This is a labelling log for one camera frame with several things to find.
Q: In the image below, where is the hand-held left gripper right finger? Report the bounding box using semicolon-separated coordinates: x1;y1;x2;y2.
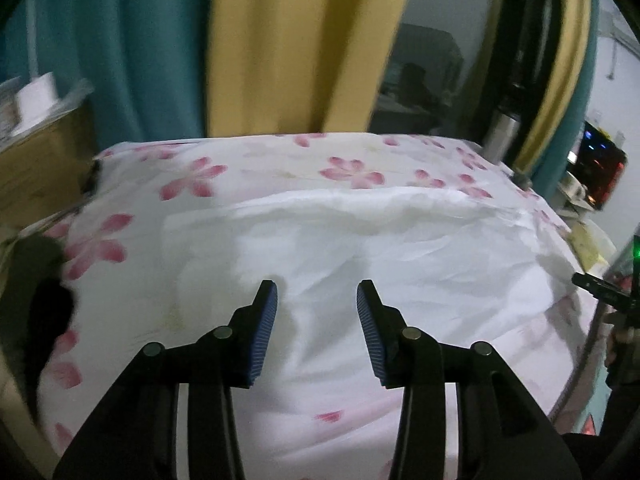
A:
356;279;584;480

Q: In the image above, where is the glass window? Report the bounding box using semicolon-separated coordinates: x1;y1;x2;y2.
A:
367;0;531;141

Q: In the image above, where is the black device with lights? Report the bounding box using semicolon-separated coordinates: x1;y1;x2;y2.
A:
574;119;629;212

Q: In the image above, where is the narrow teal curtain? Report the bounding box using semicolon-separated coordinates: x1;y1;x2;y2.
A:
530;5;600;198

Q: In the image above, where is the floral bed sheet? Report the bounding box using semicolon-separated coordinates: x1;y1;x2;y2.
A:
37;131;608;480

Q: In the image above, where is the wide teal curtain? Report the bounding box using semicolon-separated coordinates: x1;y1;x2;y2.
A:
0;0;217;147

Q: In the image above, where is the person's right hand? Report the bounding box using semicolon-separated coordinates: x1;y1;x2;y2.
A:
604;325;640;388

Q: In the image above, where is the wide yellow curtain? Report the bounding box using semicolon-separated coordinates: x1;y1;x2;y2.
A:
205;0;421;138

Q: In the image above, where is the wooden bedside cabinet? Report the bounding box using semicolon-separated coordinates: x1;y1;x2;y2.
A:
0;95;101;238

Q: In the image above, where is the white jacket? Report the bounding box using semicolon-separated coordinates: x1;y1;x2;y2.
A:
162;186;573;361

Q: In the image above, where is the yellow paper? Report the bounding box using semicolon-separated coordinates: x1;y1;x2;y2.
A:
569;220;617;267

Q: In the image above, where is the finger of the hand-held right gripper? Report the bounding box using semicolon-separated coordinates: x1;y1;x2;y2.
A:
571;271;637;313

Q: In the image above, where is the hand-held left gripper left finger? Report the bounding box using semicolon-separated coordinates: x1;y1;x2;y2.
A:
52;279;278;480

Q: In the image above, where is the dark cloth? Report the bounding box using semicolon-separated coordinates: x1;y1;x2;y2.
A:
0;232;77;423

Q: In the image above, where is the narrow yellow curtain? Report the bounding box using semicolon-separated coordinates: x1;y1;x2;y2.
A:
512;0;594;173

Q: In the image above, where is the steel thermos bottle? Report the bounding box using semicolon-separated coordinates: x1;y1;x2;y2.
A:
485;109;522;162

